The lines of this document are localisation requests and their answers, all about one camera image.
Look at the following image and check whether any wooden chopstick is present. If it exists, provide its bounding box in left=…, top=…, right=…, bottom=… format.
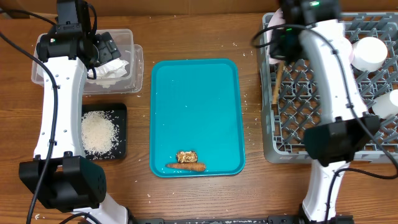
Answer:
left=272, top=61, right=285, bottom=105

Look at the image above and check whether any pale green bowl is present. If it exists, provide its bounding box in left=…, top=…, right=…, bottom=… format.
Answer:
left=351, top=37, right=387, bottom=72

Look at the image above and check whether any pale green cup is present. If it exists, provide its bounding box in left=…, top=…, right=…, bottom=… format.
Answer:
left=371, top=90, right=398, bottom=119

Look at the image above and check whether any brown nut bar piece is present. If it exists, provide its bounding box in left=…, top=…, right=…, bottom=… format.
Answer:
left=176, top=151, right=198, bottom=163

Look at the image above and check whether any white tissue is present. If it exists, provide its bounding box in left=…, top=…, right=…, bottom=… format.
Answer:
left=86, top=58, right=129, bottom=88

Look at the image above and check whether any white rice pile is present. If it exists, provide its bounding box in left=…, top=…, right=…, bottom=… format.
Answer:
left=81, top=111, right=119, bottom=156

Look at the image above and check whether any large white plate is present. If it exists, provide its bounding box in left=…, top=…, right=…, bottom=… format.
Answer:
left=266, top=8, right=285, bottom=65

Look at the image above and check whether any small white plate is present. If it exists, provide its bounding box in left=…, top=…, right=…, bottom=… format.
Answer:
left=340, top=37, right=354, bottom=63

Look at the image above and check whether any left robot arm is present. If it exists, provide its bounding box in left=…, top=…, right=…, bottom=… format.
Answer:
left=19, top=0, right=134, bottom=223

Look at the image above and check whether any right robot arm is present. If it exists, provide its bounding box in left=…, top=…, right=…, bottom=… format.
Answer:
left=271, top=1, right=380, bottom=223

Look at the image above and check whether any grey dishwasher rack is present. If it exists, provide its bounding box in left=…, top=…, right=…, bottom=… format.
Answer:
left=257, top=12, right=397, bottom=164

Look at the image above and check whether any teal plastic serving tray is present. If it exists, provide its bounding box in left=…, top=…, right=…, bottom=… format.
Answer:
left=149, top=58, right=246, bottom=178

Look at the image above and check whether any clear plastic bin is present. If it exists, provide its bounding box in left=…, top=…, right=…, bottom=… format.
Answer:
left=32, top=29, right=144, bottom=101

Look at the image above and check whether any orange carrot piece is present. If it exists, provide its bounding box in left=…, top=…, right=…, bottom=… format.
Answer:
left=166, top=162, right=206, bottom=172

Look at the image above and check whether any black rectangular tray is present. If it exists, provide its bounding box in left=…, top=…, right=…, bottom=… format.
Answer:
left=81, top=103, right=127, bottom=161

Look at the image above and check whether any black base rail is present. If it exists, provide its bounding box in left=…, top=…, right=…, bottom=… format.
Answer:
left=133, top=215, right=355, bottom=224

